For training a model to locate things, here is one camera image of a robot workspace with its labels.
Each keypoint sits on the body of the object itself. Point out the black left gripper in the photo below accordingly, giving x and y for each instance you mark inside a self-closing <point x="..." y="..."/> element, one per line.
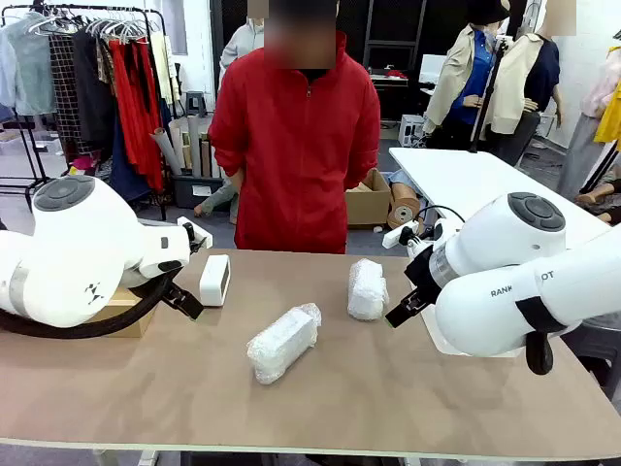
<point x="171" y="292"/>

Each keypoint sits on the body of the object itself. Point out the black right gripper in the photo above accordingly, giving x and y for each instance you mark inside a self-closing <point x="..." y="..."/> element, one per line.
<point x="424" y="272"/>

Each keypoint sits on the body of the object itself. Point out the white unwrapped clock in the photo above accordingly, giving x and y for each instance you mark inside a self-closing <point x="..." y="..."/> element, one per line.
<point x="214" y="281"/>

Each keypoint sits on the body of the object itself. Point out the squat bubble-wrapped clock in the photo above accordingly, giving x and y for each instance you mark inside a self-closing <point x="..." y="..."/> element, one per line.
<point x="368" y="291"/>

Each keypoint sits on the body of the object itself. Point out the long bubble-wrapped clock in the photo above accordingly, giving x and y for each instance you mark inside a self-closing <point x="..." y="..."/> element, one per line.
<point x="281" y="342"/>

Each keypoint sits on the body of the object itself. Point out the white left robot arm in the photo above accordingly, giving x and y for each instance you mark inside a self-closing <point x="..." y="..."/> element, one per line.
<point x="73" y="242"/>

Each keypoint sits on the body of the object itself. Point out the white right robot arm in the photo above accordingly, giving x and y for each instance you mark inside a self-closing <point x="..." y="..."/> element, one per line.
<point x="509" y="272"/>

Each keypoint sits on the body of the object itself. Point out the clear plastic container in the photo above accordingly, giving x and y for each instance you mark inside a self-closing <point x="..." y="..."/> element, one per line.
<point x="434" y="335"/>

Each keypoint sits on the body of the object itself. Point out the open cardboard box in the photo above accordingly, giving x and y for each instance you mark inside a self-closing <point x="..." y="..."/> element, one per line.
<point x="131" y="322"/>

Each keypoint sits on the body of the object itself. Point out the brown cardboard spool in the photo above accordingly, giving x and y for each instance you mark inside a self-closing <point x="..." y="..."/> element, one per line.
<point x="403" y="209"/>

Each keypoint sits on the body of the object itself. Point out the lying mannequin in grey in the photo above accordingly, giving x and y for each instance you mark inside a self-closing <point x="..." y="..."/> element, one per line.
<point x="218" y="199"/>

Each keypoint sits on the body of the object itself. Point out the cardboard box on floor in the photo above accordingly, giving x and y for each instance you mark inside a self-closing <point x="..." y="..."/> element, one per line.
<point x="369" y="206"/>

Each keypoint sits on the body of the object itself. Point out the black storage bin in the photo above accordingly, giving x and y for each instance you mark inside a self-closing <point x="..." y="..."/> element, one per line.
<point x="194" y="191"/>

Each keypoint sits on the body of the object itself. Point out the lying mannequin blue top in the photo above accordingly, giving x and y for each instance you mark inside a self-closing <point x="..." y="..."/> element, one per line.
<point x="400" y="177"/>

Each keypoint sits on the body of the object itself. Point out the white background table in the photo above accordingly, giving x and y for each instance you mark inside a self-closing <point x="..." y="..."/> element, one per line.
<point x="461" y="175"/>

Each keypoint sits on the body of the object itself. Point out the brown cardboard tube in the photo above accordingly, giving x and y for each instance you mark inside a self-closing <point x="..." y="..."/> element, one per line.
<point x="205" y="155"/>

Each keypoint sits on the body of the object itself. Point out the slanted grey tube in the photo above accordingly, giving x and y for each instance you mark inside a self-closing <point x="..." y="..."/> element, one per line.
<point x="167" y="153"/>

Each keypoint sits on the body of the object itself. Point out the upright grey roll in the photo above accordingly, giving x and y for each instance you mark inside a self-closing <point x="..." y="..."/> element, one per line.
<point x="194" y="145"/>

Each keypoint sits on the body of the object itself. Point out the white paper roll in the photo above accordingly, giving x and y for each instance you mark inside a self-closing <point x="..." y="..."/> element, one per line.
<point x="177" y="141"/>

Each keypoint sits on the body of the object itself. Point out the person in red jacket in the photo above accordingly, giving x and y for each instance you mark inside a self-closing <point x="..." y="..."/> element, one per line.
<point x="296" y="160"/>

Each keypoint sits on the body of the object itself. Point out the white computer case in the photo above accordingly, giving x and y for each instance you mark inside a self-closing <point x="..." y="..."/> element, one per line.
<point x="411" y="130"/>

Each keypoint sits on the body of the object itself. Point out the red hanging dress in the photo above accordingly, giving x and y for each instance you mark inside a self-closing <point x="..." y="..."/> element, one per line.
<point x="138" y="111"/>

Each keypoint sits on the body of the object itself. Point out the black plastic stool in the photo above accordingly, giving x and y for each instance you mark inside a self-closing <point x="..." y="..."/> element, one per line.
<point x="599" y="359"/>

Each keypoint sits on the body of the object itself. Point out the grey step stool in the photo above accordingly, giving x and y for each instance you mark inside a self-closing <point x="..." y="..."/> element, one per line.
<point x="195" y="102"/>

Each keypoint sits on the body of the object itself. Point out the lying mannequin legs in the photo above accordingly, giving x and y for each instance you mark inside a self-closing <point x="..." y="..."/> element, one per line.
<point x="599" y="196"/>

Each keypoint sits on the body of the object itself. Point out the black tripod pole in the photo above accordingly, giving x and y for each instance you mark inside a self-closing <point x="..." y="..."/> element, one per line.
<point x="487" y="97"/>

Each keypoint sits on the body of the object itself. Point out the black clothes rack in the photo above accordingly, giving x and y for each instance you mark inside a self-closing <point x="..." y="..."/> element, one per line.
<point x="160" y="73"/>

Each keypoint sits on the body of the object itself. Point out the mannequin with beige jacket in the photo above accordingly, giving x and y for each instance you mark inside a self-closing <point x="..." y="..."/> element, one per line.
<point x="461" y="82"/>

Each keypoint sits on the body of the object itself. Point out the cream hanging garment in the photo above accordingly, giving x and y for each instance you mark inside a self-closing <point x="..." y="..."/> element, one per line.
<point x="162" y="68"/>

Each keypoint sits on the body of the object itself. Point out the black hanging garment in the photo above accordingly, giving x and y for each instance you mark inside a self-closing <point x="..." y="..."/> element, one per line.
<point x="92" y="87"/>

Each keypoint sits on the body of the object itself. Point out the checkered dress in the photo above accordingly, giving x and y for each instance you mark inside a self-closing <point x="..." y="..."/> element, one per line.
<point x="63" y="87"/>

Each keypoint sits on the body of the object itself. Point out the person in grey hoodie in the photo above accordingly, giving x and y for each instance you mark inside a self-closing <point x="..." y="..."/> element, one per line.
<point x="238" y="48"/>

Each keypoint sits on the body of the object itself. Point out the mannequin with navy shirt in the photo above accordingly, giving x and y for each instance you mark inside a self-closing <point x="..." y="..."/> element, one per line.
<point x="533" y="82"/>

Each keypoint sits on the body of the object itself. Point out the mannequin with yellow garment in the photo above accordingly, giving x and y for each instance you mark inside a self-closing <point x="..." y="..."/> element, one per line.
<point x="597" y="121"/>

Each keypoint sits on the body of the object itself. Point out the light blue denim jacket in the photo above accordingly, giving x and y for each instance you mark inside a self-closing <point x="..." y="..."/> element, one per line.
<point x="31" y="68"/>

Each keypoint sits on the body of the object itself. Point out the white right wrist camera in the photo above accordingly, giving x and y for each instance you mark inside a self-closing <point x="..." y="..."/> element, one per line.
<point x="400" y="235"/>

